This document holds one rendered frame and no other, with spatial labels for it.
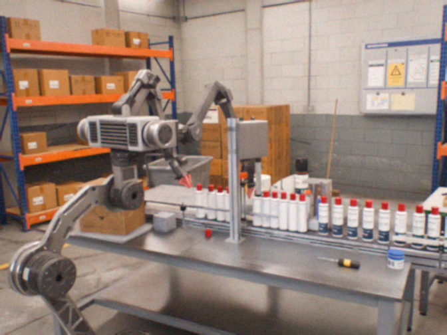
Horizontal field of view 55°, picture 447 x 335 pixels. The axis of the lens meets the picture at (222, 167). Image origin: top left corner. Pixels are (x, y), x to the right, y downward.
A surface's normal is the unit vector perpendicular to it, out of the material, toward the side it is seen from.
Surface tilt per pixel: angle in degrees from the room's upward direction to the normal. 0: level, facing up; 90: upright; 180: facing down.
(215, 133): 90
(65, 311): 90
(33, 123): 90
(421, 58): 90
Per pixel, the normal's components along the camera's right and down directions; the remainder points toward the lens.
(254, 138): 0.45, 0.15
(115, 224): -0.32, 0.18
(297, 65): -0.60, 0.16
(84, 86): 0.81, 0.09
